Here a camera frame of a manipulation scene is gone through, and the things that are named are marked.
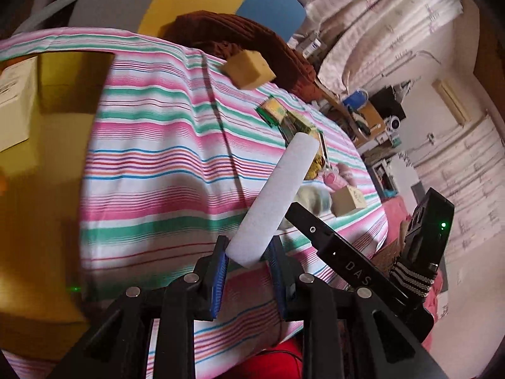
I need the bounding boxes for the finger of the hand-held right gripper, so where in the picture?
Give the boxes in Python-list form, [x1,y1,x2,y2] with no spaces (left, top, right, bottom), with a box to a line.
[285,202,336,251]

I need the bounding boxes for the white foam bar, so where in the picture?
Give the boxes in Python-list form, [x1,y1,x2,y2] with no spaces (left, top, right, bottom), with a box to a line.
[225,132,319,268]

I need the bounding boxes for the black box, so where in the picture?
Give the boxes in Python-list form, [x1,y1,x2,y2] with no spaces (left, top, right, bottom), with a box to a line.
[369,86,407,121]

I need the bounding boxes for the beige wall unit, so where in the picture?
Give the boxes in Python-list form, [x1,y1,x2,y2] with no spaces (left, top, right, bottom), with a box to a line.
[432,79,472,127]

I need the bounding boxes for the gold metal tin container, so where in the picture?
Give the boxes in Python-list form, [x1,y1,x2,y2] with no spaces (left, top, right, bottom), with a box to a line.
[0,51,115,364]

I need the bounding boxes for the small yellow sponge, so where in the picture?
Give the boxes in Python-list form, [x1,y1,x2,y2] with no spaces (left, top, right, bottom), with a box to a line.
[220,49,276,91]

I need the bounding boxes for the pink green striped cloth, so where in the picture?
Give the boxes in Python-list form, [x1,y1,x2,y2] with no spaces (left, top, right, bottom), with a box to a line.
[0,27,389,379]

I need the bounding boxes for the patterned beige curtain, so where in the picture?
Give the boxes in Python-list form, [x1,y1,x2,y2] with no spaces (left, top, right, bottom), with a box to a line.
[260,0,505,245]

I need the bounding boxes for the small brown cardboard box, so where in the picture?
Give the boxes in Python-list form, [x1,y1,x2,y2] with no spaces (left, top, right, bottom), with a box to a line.
[330,185,367,218]

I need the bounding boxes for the red pink blanket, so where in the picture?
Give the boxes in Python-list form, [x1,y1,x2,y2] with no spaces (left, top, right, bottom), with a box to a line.
[379,196,419,253]

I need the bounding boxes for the green yellow small carton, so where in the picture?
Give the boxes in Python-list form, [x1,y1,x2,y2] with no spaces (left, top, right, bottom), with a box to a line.
[278,111,318,145]

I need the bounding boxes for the yellow plush toy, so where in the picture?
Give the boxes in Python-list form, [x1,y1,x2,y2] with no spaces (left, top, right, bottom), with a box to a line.
[304,132,330,180]

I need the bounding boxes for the brown cluttered side desk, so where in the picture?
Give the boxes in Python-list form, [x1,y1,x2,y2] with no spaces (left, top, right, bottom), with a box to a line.
[316,83,389,147]

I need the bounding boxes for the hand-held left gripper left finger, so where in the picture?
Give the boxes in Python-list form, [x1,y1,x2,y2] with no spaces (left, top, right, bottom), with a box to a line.
[47,236,229,379]

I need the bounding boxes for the grey yellow blue chair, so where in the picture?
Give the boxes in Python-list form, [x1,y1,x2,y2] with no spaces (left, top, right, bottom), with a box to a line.
[16,0,307,44]

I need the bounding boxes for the brown knitted cloth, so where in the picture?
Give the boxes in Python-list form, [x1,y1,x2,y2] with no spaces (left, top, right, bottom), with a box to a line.
[160,13,320,105]

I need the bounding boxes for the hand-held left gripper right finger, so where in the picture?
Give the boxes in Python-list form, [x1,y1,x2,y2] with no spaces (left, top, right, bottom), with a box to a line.
[266,236,444,379]

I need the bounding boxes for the red cloth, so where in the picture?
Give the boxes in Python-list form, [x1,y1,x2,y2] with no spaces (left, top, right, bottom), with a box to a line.
[233,337,304,379]

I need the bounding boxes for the white blue small boxes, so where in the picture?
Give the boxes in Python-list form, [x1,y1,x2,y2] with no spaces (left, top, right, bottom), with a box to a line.
[290,32,326,58]

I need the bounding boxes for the pink fluffy toy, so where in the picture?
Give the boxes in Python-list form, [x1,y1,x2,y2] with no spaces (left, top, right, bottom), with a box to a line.
[324,162,356,190]

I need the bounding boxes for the cream cardboard box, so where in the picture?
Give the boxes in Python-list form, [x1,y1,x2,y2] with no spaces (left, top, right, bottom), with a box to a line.
[0,56,40,153]

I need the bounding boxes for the white plush toy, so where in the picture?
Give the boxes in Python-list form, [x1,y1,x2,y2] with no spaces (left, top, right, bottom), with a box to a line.
[296,185,332,214]

